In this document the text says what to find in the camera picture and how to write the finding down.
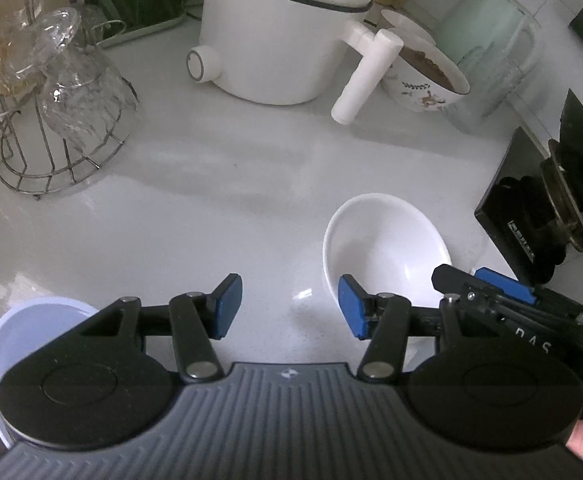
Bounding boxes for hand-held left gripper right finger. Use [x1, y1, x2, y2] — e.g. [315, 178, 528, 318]
[338, 275, 445, 383]

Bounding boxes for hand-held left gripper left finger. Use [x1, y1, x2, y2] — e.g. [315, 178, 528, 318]
[78, 274, 243, 383]

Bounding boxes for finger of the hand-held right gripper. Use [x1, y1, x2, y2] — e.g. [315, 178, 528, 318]
[473, 267, 583, 313]
[431, 264, 522, 318]

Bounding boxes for white bowl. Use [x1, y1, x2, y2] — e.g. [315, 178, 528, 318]
[322, 192, 453, 347]

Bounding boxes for pale blue bowl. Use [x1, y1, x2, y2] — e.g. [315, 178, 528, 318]
[0, 297, 103, 452]

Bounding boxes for black gas stove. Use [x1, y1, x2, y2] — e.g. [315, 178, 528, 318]
[474, 87, 583, 311]

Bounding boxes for patterned ceramic bowl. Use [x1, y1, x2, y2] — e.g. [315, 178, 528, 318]
[380, 7, 472, 115]

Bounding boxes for glass pitcher with green insert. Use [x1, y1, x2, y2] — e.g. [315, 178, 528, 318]
[435, 0, 546, 135]

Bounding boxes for clear glass cup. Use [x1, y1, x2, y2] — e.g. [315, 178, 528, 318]
[40, 47, 140, 157]
[35, 7, 83, 63]

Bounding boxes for white electric cooking pot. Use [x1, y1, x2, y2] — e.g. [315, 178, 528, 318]
[186, 0, 403, 126]

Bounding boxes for wire cup rack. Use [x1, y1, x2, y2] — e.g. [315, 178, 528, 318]
[0, 0, 141, 200]

